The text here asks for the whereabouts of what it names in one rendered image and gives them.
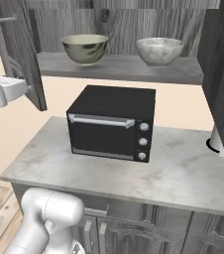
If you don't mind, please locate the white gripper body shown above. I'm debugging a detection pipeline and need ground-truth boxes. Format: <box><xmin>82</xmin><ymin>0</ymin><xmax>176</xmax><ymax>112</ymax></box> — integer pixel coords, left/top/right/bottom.
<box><xmin>0</xmin><ymin>76</ymin><xmax>30</xmax><ymax>108</ymax></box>

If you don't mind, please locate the grey wood cabinet door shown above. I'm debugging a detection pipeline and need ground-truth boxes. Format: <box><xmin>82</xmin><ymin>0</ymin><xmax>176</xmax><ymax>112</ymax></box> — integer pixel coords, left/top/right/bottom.
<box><xmin>196</xmin><ymin>0</ymin><xmax>224</xmax><ymax>163</ymax></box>
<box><xmin>0</xmin><ymin>0</ymin><xmax>49</xmax><ymax>112</ymax></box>

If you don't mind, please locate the grey base cabinet door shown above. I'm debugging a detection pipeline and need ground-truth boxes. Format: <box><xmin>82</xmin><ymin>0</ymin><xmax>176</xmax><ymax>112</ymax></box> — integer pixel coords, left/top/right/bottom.
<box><xmin>181</xmin><ymin>211</ymin><xmax>224</xmax><ymax>254</ymax></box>
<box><xmin>71</xmin><ymin>214</ymin><xmax>99</xmax><ymax>254</ymax></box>
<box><xmin>96</xmin><ymin>216</ymin><xmax>191</xmax><ymax>254</ymax></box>

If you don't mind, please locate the green glazed bowl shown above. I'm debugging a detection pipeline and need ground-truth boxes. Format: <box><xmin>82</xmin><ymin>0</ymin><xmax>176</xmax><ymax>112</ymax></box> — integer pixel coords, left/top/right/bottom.
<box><xmin>60</xmin><ymin>34</ymin><xmax>110</xmax><ymax>66</ymax></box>

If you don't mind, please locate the black toaster oven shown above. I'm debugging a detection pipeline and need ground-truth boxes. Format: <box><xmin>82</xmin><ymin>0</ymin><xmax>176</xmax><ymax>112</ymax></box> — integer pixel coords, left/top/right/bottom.
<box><xmin>65</xmin><ymin>84</ymin><xmax>158</xmax><ymax>164</ymax></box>

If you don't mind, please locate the white marble bowl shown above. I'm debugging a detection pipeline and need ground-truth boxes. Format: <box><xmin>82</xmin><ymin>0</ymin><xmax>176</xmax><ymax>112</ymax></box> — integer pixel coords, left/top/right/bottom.
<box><xmin>135</xmin><ymin>37</ymin><xmax>185</xmax><ymax>68</ymax></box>

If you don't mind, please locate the grey drawer front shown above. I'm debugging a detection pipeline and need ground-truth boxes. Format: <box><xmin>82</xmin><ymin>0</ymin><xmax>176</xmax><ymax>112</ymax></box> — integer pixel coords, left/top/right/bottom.
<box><xmin>80</xmin><ymin>193</ymin><xmax>143</xmax><ymax>220</ymax></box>

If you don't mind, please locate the white cylinder on black base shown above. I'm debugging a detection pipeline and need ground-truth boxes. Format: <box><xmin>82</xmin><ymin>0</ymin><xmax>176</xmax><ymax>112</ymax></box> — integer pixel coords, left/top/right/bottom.
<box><xmin>205</xmin><ymin>123</ymin><xmax>224</xmax><ymax>159</ymax></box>

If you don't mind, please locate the grey cabinet door handle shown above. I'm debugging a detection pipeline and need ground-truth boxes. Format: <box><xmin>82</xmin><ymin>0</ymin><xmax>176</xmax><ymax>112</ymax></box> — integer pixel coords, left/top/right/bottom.
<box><xmin>0</xmin><ymin>15</ymin><xmax>21</xmax><ymax>78</ymax></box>

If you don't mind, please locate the silver toaster oven handle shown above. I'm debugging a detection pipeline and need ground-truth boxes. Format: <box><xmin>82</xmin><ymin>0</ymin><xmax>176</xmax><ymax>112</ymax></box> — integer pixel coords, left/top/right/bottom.
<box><xmin>66</xmin><ymin>113</ymin><xmax>136</xmax><ymax>130</ymax></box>

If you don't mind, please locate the grey wood wall cabinet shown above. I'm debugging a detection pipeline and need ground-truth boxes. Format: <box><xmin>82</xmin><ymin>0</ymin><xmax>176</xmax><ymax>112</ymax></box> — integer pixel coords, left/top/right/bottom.
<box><xmin>26</xmin><ymin>0</ymin><xmax>221</xmax><ymax>86</ymax></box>

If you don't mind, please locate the grey base cabinet handle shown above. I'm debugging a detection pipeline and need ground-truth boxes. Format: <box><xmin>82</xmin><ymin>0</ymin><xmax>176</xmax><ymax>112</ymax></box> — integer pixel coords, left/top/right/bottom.
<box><xmin>83</xmin><ymin>219</ymin><xmax>93</xmax><ymax>254</ymax></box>
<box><xmin>98</xmin><ymin>221</ymin><xmax>108</xmax><ymax>254</ymax></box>

